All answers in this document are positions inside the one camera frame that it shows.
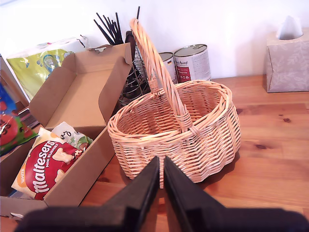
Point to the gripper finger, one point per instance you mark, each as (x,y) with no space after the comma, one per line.
(178,193)
(144,188)

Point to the white tissue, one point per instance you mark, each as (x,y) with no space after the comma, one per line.
(289,29)

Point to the brown cardboard box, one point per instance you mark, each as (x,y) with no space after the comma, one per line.
(79,96)

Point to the woven wicker basket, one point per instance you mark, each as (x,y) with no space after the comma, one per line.
(193,149)

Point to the tin can white label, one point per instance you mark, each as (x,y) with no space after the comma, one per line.
(169,65)

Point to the thin black stick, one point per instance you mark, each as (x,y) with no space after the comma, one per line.
(103,32)
(110,29)
(138,13)
(105,28)
(118,27)

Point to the white green Galaxy bag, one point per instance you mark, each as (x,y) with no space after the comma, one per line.
(72,136)

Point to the dark blue egg bag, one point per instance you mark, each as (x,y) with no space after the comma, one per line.
(12,125)

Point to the kitchen towel roll pack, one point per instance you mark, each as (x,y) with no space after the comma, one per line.
(36,65)

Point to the grey patterned tissue box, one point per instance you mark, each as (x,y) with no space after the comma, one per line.
(287,67)

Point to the tin can red label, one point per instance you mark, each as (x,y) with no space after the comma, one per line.
(195,62)

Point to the red white Maltesers bag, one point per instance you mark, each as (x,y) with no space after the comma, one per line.
(46,164)

